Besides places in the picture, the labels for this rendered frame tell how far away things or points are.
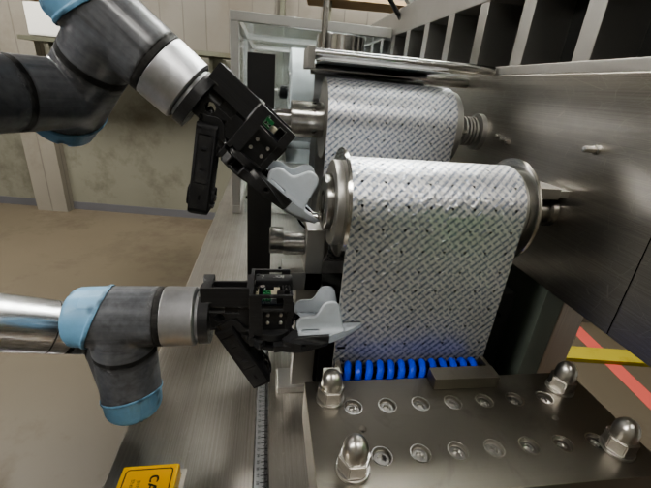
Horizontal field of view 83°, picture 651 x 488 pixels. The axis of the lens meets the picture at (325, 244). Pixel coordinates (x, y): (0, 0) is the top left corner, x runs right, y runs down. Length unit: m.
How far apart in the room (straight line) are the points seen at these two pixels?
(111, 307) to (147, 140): 3.68
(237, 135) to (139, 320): 0.24
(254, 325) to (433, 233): 0.25
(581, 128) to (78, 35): 0.61
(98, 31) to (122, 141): 3.79
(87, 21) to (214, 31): 3.43
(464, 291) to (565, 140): 0.26
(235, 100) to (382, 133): 0.31
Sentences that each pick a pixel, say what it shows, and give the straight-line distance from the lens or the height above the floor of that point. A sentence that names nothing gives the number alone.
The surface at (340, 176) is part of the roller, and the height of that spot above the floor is 1.29.
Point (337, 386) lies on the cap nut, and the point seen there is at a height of 1.06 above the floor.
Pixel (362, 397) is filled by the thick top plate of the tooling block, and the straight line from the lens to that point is 0.52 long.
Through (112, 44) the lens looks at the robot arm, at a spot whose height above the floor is 1.42.
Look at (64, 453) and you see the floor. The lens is 1.94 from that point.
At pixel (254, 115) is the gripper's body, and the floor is 1.36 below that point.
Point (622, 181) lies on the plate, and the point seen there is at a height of 1.32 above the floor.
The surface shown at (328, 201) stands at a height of 1.26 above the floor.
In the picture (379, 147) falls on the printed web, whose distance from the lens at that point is 0.69.
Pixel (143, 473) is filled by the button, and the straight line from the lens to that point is 0.60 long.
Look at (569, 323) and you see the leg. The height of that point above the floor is 0.99.
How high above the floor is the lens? 1.39
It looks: 23 degrees down
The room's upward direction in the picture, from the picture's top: 5 degrees clockwise
